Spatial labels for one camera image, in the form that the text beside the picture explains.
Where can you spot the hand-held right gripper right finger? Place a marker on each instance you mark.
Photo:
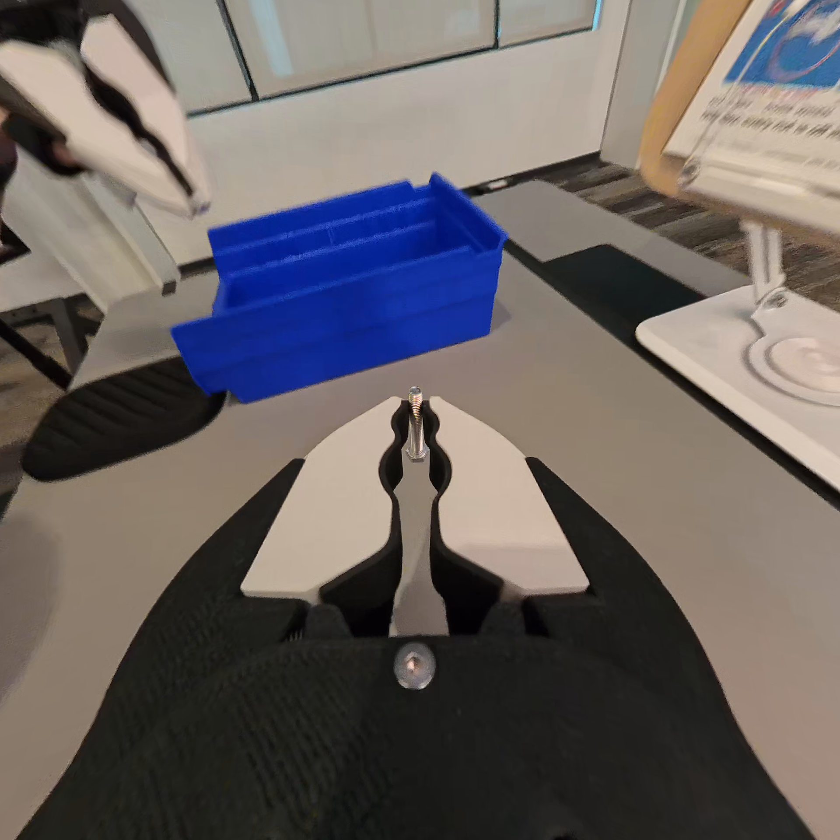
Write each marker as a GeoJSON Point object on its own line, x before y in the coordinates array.
{"type": "Point", "coordinates": [512, 518]}

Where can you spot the white desk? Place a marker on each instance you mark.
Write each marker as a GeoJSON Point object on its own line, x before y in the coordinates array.
{"type": "Point", "coordinates": [65, 243]}

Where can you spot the glass wall window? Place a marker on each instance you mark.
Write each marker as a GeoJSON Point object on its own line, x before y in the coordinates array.
{"type": "Point", "coordinates": [367, 39]}

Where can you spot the blue plastic bin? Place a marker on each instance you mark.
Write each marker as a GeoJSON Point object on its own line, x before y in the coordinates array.
{"type": "Point", "coordinates": [341, 328]}

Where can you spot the white board stand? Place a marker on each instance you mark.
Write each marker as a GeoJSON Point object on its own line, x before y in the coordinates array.
{"type": "Point", "coordinates": [689, 348]}

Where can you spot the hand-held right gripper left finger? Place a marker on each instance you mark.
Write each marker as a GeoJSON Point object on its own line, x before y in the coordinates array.
{"type": "Point", "coordinates": [321, 518]}

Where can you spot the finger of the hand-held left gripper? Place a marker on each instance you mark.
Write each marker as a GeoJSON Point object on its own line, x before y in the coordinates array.
{"type": "Point", "coordinates": [79, 124]}
{"type": "Point", "coordinates": [144, 85]}

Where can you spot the long thin silver bolt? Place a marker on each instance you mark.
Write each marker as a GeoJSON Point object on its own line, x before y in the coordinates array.
{"type": "Point", "coordinates": [415, 426]}

